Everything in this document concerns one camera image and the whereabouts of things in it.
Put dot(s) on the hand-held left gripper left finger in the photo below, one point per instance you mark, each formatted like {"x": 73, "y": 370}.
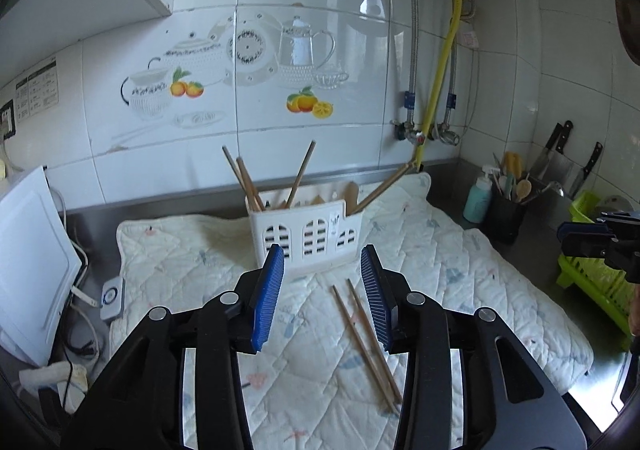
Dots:
{"x": 267, "y": 295}

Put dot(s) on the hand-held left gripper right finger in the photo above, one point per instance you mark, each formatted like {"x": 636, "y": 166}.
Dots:
{"x": 376, "y": 295}

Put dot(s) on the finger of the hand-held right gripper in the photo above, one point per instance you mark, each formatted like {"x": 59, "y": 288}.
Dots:
{"x": 585, "y": 239}
{"x": 620, "y": 218}

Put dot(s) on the white plastic chopstick holder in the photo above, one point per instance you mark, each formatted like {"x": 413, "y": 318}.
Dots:
{"x": 296, "y": 235}

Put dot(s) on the person's right hand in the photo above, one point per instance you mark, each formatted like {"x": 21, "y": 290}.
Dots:
{"x": 635, "y": 312}

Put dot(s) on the metal bowl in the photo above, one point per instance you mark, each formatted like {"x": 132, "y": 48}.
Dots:
{"x": 615, "y": 204}

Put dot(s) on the green dish rack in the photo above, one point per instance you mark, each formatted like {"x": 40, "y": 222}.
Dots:
{"x": 592, "y": 272}

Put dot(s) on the metal ladle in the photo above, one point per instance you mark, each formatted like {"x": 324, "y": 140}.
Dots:
{"x": 547, "y": 190}

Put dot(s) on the steel cleaver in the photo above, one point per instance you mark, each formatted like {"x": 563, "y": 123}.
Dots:
{"x": 561, "y": 167}

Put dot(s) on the white quilted printed mat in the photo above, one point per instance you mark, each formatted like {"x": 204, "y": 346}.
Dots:
{"x": 450, "y": 270}

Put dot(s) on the wooden spoon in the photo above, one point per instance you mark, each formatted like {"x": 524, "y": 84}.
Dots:
{"x": 523, "y": 190}

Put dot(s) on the black utensil holder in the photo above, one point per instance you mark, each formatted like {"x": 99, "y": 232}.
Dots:
{"x": 507, "y": 222}

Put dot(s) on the blue soap dispenser bottle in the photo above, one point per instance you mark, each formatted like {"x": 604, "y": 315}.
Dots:
{"x": 477, "y": 202}

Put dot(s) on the white power adapter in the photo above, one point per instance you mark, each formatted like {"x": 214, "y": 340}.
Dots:
{"x": 112, "y": 297}

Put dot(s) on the red knob pipe valve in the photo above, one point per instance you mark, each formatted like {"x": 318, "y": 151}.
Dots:
{"x": 405, "y": 131}

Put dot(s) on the metal pipe valve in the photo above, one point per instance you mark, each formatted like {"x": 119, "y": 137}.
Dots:
{"x": 447, "y": 134}

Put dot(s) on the clear thin tube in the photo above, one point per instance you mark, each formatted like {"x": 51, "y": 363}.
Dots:
{"x": 473, "y": 95}

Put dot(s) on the dark brown hanging board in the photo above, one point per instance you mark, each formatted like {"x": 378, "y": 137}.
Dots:
{"x": 627, "y": 15}

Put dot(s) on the white cutting board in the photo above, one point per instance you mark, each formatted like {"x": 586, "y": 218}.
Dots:
{"x": 30, "y": 270}

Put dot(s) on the white label sticker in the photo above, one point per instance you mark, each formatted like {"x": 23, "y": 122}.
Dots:
{"x": 37, "y": 90}

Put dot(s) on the pink wall sticker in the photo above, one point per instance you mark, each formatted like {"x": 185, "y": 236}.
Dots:
{"x": 470, "y": 37}

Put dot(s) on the black wall socket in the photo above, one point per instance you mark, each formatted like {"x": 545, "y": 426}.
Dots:
{"x": 6, "y": 117}

